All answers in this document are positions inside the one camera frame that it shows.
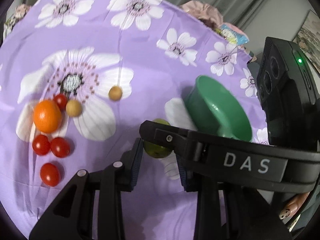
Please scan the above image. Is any person right hand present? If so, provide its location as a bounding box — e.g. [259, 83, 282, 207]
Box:
[279, 192, 310, 220]

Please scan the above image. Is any purple floral tablecloth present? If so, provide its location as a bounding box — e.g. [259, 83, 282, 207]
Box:
[1, 0, 268, 237]

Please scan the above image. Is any green lime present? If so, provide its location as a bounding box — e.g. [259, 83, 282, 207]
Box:
[143, 119, 174, 159]

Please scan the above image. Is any cartoon print pillow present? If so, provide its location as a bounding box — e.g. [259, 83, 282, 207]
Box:
[215, 23, 249, 46]

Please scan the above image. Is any large orange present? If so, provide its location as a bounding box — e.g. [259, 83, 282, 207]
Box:
[33, 100, 62, 134]

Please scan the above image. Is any framed wall painting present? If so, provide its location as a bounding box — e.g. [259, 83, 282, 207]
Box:
[293, 10, 320, 72]

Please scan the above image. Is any pink clothes pile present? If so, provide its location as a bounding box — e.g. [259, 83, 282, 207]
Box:
[180, 0, 223, 29]

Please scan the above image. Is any tan longan fruit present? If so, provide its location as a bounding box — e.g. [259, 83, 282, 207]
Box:
[66, 100, 82, 117]
[108, 86, 123, 101]

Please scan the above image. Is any red cherry tomato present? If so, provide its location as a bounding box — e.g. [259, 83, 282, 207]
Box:
[32, 134, 50, 156]
[40, 163, 60, 187]
[53, 94, 68, 111]
[50, 137, 71, 158]

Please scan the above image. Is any green plastic bowl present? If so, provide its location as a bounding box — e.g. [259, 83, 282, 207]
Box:
[184, 75, 253, 142]

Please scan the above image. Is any black tracking camera box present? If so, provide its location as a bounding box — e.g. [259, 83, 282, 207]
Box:
[257, 37, 319, 151]

